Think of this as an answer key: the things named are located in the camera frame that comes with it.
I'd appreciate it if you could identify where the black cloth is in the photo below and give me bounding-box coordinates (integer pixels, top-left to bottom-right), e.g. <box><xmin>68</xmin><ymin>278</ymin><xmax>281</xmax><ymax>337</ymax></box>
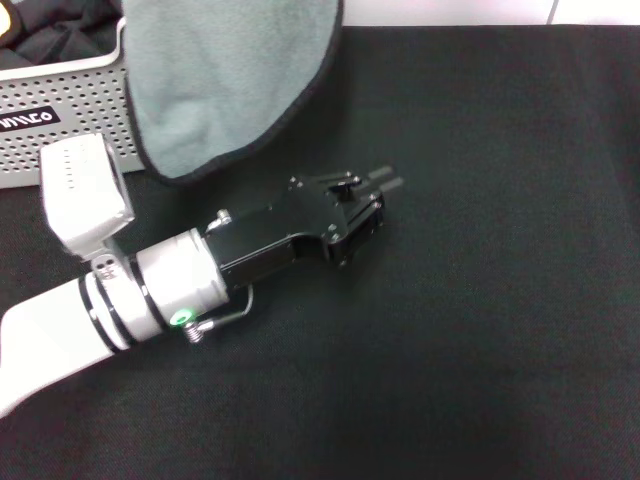
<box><xmin>0</xmin><ymin>0</ymin><xmax>124</xmax><ymax>71</ymax></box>

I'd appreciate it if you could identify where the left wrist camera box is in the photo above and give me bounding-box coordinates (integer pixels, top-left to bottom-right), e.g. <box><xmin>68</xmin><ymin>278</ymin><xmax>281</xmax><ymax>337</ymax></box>
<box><xmin>39</xmin><ymin>132</ymin><xmax>136</xmax><ymax>264</ymax></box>

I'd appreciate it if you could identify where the grey and yellow towel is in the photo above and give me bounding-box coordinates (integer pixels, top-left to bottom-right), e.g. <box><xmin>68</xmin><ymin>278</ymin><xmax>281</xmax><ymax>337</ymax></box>
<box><xmin>121</xmin><ymin>0</ymin><xmax>346</xmax><ymax>186</ymax></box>

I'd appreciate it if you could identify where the grey perforated storage box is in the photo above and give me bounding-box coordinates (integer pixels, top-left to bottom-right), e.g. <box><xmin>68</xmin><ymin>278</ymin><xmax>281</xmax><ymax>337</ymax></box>
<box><xmin>0</xmin><ymin>14</ymin><xmax>146</xmax><ymax>190</ymax></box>

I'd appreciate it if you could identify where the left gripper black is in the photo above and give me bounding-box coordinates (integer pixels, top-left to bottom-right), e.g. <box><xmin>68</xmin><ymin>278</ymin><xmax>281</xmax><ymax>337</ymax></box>
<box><xmin>202</xmin><ymin>165</ymin><xmax>405</xmax><ymax>292</ymax></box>

